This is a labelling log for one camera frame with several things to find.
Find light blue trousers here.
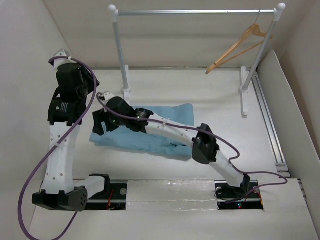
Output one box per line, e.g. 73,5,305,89
89,103,195,159

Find wooden clothes hanger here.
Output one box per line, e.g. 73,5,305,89
205,10,267,75

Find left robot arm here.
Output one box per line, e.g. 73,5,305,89
32,62,112,212

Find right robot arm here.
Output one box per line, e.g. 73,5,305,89
93,92,251,199

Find white metal clothes rack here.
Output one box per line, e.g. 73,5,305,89
108,2,286,118

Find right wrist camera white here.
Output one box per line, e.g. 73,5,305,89
98,91,116,105

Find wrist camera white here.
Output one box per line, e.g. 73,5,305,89
49,48,72,69
98,91,116,105

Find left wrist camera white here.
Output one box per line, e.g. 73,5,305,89
49,48,72,69

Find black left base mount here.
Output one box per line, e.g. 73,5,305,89
85,180,128,211

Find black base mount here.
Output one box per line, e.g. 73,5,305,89
85,180,128,211
214,180,264,211

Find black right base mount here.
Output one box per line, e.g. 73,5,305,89
214,180,264,211

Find aluminium rail on right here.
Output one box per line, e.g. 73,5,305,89
252,73,291,178

